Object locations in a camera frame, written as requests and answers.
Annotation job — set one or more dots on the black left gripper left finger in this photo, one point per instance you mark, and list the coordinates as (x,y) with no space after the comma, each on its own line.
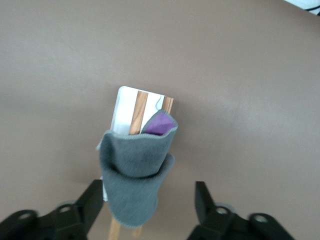
(82,207)

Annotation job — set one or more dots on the brown table cover mat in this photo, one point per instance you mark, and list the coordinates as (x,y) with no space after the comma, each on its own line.
(225,75)

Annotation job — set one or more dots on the grey and purple towel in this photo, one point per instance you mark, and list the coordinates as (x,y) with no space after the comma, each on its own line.
(135,170)

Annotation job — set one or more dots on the white rack with wooden bars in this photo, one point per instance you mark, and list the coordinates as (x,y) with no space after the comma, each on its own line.
(127,105)

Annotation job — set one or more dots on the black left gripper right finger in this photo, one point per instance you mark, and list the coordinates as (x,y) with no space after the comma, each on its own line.
(207,215)

